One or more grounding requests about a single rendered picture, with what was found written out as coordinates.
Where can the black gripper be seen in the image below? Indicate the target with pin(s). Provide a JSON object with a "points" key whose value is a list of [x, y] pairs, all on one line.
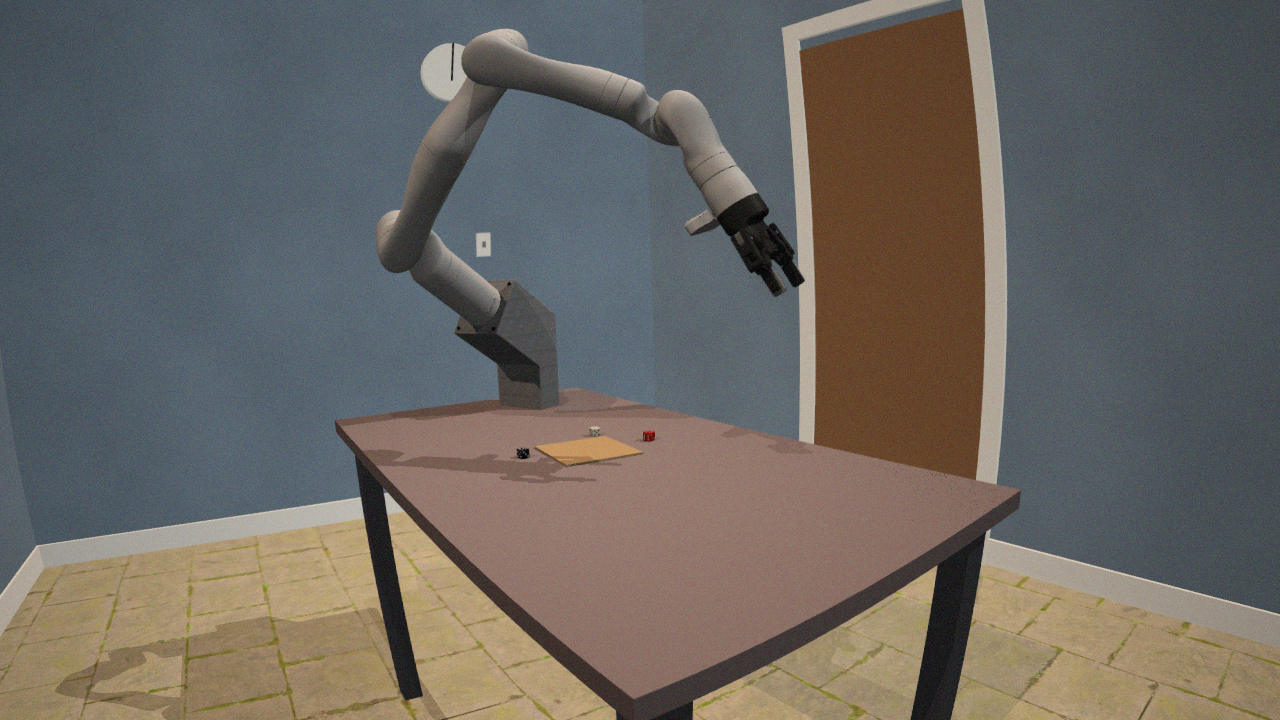
{"points": [[743, 221]]}

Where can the tan square mat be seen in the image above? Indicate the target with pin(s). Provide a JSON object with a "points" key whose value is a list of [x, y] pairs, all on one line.
{"points": [[585, 451]]}

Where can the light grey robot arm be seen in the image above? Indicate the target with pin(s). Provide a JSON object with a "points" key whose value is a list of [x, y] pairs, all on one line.
{"points": [[495, 59]]}

